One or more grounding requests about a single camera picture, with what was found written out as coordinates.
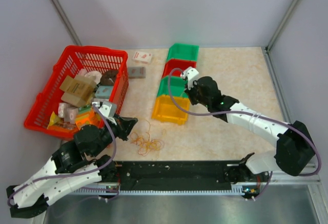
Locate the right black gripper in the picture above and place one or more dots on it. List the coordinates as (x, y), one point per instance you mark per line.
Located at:
(189, 92)

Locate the teal snack box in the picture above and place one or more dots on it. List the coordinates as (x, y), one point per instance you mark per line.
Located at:
(103, 92)

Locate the yellow plastic bin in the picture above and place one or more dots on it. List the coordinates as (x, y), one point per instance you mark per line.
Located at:
(165, 111)

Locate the far green plastic bin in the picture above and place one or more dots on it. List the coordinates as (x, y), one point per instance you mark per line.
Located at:
(183, 51)

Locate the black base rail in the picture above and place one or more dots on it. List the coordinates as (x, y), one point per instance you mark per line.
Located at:
(177, 175)

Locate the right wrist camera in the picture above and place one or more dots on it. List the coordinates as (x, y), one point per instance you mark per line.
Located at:
(190, 75)

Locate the orange juice carton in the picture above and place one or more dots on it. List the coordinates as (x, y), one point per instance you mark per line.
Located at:
(87, 118)

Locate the grey snack packet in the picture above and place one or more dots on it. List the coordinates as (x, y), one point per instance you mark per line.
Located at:
(136, 72)

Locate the brown cardboard box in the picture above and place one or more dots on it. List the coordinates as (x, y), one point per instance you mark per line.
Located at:
(77, 90)

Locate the chocolate donut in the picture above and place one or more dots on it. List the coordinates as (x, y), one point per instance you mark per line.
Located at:
(109, 78)

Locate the white red snack packet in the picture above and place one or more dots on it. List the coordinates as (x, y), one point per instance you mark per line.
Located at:
(142, 57)

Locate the near green plastic bin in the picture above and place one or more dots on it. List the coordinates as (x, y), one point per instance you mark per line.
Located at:
(177, 87)

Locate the red plastic bin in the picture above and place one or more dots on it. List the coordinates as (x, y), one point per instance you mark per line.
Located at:
(177, 63)

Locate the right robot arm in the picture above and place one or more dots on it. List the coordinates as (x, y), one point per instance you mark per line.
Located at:
(291, 141)

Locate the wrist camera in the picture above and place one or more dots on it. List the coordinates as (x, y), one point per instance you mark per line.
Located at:
(106, 108)
(190, 75)

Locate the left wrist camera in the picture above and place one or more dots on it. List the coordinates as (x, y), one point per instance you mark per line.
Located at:
(106, 108)

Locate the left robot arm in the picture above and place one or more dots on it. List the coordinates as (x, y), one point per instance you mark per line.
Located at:
(73, 166)

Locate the red plastic basket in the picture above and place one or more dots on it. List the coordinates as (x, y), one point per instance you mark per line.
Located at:
(71, 61)

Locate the green plastic bin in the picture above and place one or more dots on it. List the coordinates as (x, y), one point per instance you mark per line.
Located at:
(183, 51)
(177, 87)

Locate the yellow snack bag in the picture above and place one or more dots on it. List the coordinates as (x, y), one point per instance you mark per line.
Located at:
(54, 119)

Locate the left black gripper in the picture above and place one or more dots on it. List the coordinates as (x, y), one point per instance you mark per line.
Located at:
(125, 125)

